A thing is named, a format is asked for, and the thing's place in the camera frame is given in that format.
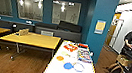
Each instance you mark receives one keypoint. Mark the dark sofa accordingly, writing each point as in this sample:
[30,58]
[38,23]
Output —
[66,31]

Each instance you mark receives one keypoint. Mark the blue game box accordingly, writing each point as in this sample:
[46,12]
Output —
[84,55]

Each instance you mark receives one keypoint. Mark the blue ping pong paddle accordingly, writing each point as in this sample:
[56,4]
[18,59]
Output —
[67,65]

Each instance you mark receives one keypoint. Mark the brown wooden door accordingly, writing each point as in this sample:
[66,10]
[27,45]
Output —
[112,29]

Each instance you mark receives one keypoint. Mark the brown backpack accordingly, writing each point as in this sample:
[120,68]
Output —
[115,69]

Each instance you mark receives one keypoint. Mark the yellow wall sign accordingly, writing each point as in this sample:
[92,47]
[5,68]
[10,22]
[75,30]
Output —
[100,26]

